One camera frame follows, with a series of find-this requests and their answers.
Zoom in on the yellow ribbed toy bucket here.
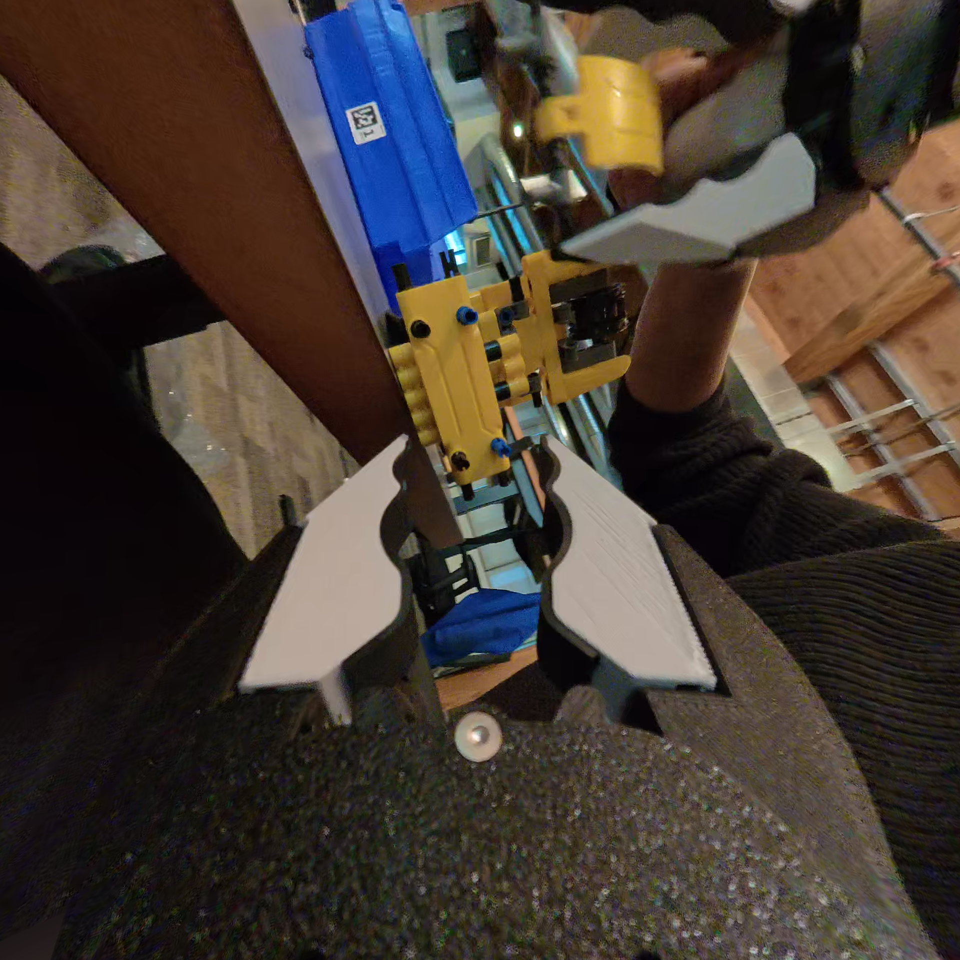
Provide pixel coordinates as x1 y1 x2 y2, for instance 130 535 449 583
534 54 667 177

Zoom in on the person's right hand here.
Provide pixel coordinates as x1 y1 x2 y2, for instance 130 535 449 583
603 45 727 219

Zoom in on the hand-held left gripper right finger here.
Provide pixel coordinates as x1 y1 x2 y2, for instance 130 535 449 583
536 437 721 725

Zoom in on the person's right forearm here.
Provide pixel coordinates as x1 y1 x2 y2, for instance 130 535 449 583
606 255 960 586

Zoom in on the blue plastic storage bin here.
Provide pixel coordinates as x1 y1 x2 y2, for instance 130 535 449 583
302 0 481 301

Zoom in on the yellow toy vehicle assembly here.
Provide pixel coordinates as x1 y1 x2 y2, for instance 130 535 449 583
384 249 633 502

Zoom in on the black chair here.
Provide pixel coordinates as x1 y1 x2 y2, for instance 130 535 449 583
0 238 252 691

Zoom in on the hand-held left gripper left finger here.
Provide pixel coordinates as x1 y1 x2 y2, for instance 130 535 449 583
238 433 420 727

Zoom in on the person's black sweater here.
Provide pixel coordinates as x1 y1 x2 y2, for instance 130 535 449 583
718 525 960 960

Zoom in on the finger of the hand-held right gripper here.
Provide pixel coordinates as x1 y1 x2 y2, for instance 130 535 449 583
557 132 820 268

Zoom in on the blue cloth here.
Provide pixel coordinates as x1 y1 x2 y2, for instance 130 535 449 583
418 589 543 671

